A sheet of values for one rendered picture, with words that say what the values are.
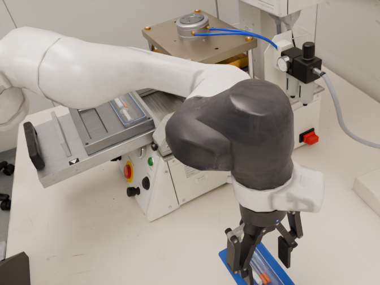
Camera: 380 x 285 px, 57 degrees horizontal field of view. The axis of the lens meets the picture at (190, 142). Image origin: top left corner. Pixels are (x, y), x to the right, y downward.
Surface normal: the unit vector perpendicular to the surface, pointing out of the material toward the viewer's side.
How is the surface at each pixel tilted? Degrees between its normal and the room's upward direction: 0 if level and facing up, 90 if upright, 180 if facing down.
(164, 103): 0
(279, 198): 90
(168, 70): 71
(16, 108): 110
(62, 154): 0
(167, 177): 90
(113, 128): 0
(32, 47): 29
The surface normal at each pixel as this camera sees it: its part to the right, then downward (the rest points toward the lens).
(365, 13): -0.94, 0.32
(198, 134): -0.33, -0.20
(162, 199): 0.44, 0.52
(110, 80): 0.66, 0.55
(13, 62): -0.32, 0.07
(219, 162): 0.07, 0.64
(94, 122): -0.15, -0.76
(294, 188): 0.07, -0.67
